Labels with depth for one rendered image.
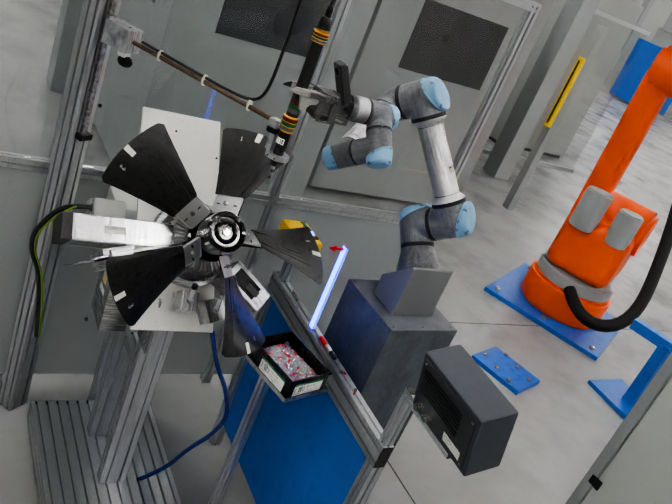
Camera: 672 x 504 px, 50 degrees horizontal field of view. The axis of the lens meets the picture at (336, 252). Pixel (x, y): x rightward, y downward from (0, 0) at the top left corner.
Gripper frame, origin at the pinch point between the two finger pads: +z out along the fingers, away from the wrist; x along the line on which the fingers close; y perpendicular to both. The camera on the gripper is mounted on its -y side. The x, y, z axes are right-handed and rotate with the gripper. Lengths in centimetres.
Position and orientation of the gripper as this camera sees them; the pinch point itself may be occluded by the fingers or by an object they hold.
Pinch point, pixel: (291, 85)
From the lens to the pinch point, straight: 197.7
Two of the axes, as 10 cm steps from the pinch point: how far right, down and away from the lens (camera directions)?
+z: -8.4, -1.0, -5.4
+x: -4.1, -5.4, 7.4
